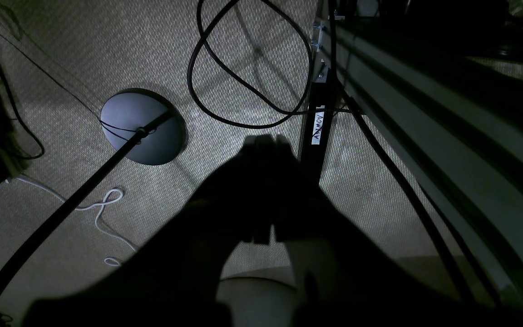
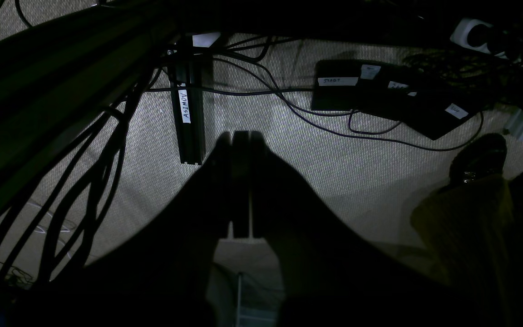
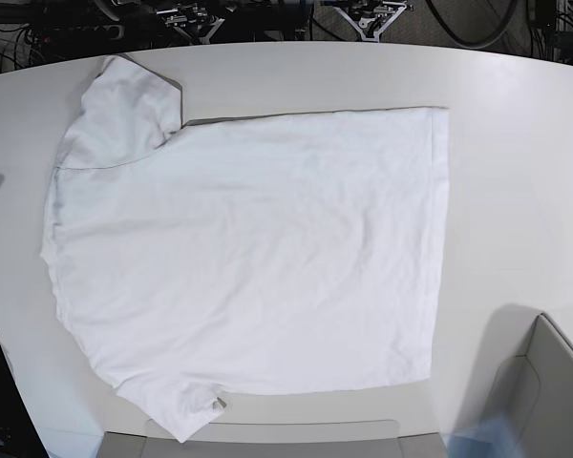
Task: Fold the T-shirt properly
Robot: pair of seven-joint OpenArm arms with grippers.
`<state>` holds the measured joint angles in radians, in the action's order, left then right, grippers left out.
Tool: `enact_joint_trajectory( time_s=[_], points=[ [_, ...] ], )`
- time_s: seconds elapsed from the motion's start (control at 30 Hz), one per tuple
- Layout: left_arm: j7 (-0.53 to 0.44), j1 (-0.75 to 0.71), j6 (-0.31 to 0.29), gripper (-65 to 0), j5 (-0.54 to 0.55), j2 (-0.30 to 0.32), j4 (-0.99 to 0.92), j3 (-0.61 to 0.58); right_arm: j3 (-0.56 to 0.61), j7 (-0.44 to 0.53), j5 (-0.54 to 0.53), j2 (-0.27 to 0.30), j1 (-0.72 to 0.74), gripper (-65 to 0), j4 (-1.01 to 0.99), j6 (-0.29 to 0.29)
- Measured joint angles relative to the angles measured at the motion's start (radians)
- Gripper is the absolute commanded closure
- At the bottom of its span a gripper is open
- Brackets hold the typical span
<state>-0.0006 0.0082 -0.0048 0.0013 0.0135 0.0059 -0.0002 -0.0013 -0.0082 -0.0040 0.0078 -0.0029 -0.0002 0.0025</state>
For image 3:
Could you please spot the grey bin bottom edge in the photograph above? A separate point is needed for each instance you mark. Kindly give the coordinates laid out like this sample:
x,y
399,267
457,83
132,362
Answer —
x,y
343,439

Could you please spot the white T-shirt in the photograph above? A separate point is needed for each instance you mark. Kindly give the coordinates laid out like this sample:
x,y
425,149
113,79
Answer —
x,y
277,255

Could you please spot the black white gripper left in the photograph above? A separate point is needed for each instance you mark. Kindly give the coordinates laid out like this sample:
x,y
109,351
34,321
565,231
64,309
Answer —
x,y
370,18

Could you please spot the blue cloth bottom right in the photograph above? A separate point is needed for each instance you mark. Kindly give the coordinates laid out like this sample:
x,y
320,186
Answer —
x,y
492,438

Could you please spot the grey cardboard box right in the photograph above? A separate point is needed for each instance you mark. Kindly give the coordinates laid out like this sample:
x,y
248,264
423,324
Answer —
x,y
534,391

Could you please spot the black white gripper right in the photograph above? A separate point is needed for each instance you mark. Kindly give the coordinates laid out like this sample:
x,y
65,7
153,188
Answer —
x,y
194,22

